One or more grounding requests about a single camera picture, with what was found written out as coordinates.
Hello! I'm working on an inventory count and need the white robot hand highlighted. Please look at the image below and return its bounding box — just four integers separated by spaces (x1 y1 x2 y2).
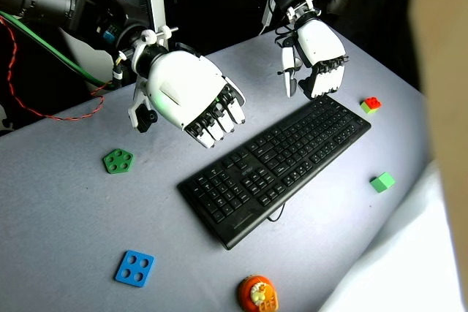
276 18 349 101
127 48 247 150

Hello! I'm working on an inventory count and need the black computer keyboard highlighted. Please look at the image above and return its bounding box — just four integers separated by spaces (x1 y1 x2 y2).
176 94 372 251

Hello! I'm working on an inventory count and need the red and green brick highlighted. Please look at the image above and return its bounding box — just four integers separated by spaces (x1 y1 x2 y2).
360 96 382 115

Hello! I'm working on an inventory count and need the green pentagon block with holes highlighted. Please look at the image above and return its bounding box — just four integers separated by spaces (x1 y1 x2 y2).
102 148 135 175

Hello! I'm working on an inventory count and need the beige panel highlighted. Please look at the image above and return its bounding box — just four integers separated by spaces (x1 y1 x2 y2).
407 0 468 302

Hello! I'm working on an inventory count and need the green cube block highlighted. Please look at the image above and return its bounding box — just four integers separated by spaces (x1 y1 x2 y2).
369 171 396 194

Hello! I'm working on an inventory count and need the grey table cloth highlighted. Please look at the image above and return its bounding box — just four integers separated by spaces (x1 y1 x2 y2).
0 28 434 312

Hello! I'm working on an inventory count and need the blue square block with holes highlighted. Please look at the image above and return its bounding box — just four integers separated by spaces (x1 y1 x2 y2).
114 250 156 289

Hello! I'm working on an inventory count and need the orange toy cake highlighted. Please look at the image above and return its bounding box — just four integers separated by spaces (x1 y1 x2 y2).
237 274 279 312

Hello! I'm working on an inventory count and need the white cloth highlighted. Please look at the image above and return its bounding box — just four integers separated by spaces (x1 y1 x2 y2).
317 160 468 312

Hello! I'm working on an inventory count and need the red and black twisted cable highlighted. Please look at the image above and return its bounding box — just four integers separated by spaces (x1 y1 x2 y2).
0 15 111 122

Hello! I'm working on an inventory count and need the green cable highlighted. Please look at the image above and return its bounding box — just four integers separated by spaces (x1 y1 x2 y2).
0 10 116 89

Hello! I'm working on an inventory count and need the black keyboard cable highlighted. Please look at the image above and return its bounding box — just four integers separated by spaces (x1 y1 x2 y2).
266 202 287 223

